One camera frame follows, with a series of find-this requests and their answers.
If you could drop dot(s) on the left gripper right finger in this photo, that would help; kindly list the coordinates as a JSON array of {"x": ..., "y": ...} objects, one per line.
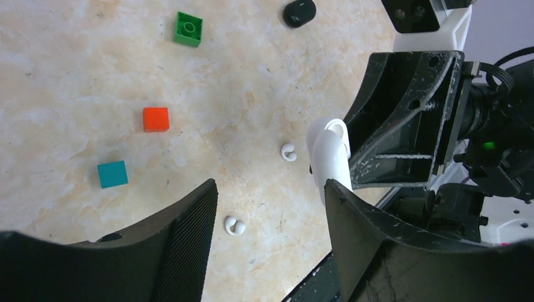
[{"x": 382, "y": 258}]

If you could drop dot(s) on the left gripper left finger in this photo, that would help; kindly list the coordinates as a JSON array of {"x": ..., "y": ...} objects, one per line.
[{"x": 163, "y": 257}]

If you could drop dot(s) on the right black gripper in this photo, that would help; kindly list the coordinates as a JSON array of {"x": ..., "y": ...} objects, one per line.
[{"x": 401, "y": 129}]

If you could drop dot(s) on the white earbud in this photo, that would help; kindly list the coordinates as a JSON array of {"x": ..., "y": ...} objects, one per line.
[
  {"x": 233, "y": 226},
  {"x": 288, "y": 152}
]

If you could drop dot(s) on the white earbud charging case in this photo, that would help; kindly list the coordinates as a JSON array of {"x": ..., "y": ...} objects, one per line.
[{"x": 328, "y": 146}]

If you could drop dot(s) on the black earbud case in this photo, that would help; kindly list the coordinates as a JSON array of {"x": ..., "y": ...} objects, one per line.
[{"x": 298, "y": 13}]

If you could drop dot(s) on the teal cube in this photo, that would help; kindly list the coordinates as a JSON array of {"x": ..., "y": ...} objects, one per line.
[{"x": 112, "y": 174}]

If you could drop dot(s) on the orange cube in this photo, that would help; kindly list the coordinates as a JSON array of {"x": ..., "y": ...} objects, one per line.
[{"x": 156, "y": 119}]

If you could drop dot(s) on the green lego brick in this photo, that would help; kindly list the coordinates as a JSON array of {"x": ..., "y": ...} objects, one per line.
[{"x": 187, "y": 30}]

